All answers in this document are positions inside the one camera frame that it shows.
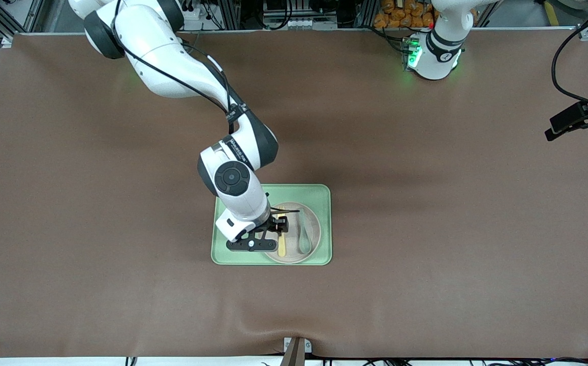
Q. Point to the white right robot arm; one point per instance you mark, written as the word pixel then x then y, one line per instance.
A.
pixel 172 66

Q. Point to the teal plastic spoon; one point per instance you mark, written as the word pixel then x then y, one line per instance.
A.
pixel 305 247

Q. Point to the wooden clamp with metal bracket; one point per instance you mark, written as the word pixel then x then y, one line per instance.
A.
pixel 294 356

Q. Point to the white long power strip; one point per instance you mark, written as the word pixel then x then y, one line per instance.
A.
pixel 299 24

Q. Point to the white square power strip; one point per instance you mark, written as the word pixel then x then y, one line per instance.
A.
pixel 197 20

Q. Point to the controller box with green light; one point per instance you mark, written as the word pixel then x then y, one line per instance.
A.
pixel 411 53

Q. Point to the yellow plastic fork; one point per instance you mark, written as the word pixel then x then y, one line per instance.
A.
pixel 282 246

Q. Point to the mint green rectangular tray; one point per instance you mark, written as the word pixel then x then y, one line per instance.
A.
pixel 319 203

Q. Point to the metal corner bracket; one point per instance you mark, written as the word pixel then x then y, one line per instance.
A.
pixel 587 33
pixel 7 40

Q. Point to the brown table cover mat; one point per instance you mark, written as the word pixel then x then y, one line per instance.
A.
pixel 95 229

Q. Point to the white round plate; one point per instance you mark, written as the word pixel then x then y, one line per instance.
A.
pixel 294 239

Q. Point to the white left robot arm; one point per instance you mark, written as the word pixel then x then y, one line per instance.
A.
pixel 438 56

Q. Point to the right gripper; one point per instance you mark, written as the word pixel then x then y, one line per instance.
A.
pixel 279 224

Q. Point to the pile of orange objects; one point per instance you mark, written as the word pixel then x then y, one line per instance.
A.
pixel 405 12

